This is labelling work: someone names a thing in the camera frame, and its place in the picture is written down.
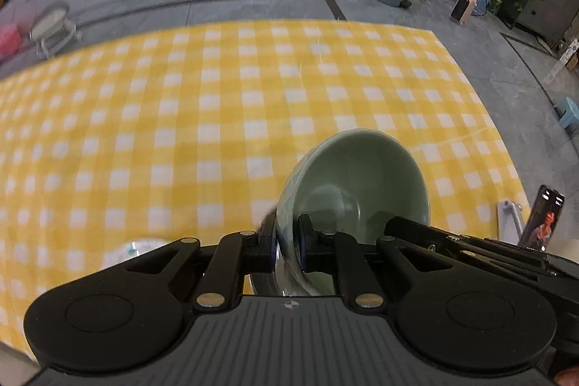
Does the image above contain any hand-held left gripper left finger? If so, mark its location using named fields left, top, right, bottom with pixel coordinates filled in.
left=127, top=209, right=281, bottom=310

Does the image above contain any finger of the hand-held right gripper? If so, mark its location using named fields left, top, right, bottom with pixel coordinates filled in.
left=384, top=216, right=457, bottom=253

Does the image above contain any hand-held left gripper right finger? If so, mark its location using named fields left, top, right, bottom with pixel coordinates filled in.
left=296, top=213, right=453, bottom=310

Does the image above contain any green ceramic bowl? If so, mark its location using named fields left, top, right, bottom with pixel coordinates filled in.
left=276, top=128, right=430, bottom=296

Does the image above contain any white phone stand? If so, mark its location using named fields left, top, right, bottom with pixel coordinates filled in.
left=496, top=200, right=525, bottom=243

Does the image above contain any phone with lit screen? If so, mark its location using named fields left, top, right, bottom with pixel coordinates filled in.
left=520, top=184, right=565, bottom=252

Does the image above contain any blue steel bowl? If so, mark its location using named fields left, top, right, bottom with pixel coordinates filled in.
left=107, top=238, right=170, bottom=266

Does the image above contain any light blue stool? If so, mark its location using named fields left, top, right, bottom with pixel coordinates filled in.
left=555, top=97, right=579, bottom=130

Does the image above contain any yellow checked tablecloth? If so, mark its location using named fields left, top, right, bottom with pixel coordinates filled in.
left=0, top=19, right=532, bottom=351

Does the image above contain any small white heater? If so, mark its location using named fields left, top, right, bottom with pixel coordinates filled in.
left=451, top=0, right=479, bottom=26

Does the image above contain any grey drawer cabinet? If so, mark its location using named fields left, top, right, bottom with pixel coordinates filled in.
left=516, top=0, right=579, bottom=45

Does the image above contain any grey round chair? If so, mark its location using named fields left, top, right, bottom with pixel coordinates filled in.
left=29, top=1, right=83, bottom=60

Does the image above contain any pink storage box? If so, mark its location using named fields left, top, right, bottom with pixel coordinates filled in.
left=0, top=24, right=23, bottom=58

